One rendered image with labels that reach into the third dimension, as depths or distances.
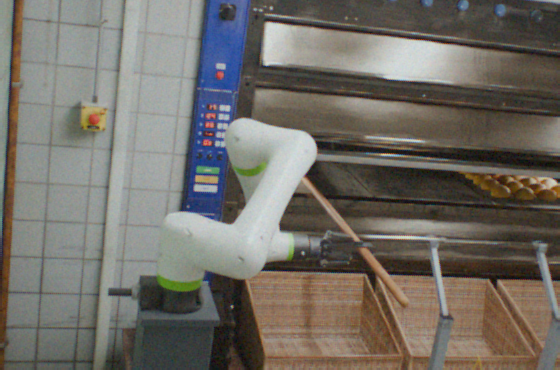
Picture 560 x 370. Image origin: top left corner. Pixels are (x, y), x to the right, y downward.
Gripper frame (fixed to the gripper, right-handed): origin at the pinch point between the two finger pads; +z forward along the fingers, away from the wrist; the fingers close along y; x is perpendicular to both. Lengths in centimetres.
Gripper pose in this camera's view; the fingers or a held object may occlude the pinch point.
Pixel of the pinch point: (361, 250)
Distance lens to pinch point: 271.8
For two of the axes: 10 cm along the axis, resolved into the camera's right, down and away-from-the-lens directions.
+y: -1.5, 9.5, 2.7
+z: 9.6, 0.7, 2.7
